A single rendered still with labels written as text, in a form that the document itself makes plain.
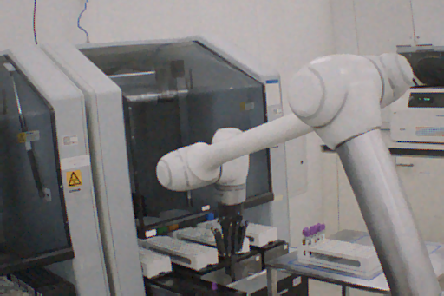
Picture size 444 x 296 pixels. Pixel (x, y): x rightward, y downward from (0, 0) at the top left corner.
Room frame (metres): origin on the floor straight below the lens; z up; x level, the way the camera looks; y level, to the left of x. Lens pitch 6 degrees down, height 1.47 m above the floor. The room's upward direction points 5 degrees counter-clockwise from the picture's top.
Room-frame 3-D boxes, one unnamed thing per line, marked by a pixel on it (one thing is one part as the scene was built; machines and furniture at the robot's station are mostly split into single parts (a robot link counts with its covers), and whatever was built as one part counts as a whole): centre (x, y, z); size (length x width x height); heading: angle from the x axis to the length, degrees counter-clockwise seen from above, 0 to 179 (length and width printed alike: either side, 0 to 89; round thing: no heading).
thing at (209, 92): (2.11, 0.22, 1.28); 0.61 x 0.51 x 0.63; 133
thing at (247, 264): (2.16, 0.16, 0.78); 0.73 x 0.14 x 0.09; 43
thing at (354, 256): (1.72, -0.35, 0.85); 0.30 x 0.10 x 0.06; 40
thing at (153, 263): (1.90, 0.34, 0.83); 0.30 x 0.10 x 0.06; 43
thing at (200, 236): (2.06, 0.07, 0.83); 0.30 x 0.10 x 0.06; 43
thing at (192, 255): (1.96, 0.18, 0.83); 0.30 x 0.10 x 0.06; 43
